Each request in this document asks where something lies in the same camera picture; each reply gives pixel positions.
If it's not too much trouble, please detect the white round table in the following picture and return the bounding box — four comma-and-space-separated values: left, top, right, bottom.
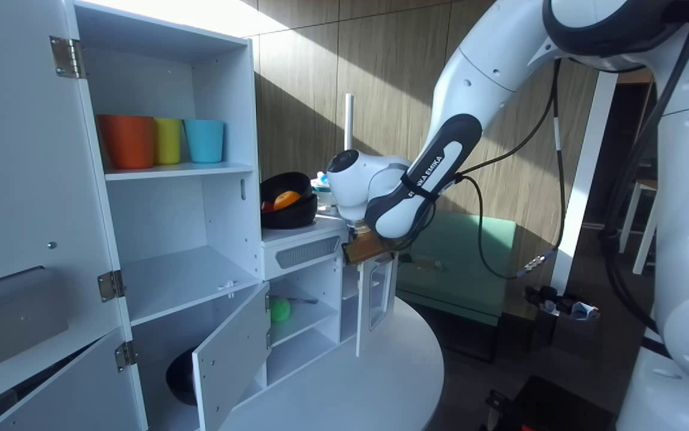
219, 299, 446, 431

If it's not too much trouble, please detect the white toy kitchen cabinet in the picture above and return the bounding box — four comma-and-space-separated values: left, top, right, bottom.
72, 0, 401, 431

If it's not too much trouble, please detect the yellow wrist camera mount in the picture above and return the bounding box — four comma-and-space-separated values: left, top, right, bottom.
341, 224, 392, 264

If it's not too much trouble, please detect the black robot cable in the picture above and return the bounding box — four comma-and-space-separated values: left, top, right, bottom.
454, 58, 570, 282

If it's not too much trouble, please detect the green toy ball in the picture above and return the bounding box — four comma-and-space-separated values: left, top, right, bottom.
271, 297, 291, 326

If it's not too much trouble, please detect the white oven door with window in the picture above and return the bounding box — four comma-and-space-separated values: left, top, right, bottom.
353, 256, 396, 357

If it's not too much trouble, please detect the black bowl with vegetables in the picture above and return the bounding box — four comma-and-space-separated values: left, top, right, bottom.
164, 351, 197, 405

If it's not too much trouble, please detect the yellow-green cup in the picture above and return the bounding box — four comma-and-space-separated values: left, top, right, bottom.
154, 116, 182, 165

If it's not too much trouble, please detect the black pot with orange food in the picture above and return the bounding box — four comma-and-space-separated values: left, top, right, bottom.
260, 173, 316, 230

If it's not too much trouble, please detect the orange cup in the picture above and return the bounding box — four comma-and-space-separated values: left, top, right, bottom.
100, 114, 154, 169

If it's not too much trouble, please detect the white toy faucet pole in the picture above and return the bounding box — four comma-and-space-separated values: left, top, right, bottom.
341, 92, 353, 150

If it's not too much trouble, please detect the white cabinet door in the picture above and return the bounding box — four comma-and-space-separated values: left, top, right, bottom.
0, 331, 145, 431
0, 0, 123, 402

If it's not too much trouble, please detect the green sofa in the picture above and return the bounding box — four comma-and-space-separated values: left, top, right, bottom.
396, 211, 517, 326

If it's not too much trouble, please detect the blue cup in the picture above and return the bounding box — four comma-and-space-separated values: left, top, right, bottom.
185, 120, 225, 163

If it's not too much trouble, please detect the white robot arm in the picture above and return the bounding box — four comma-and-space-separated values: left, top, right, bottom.
327, 0, 689, 243

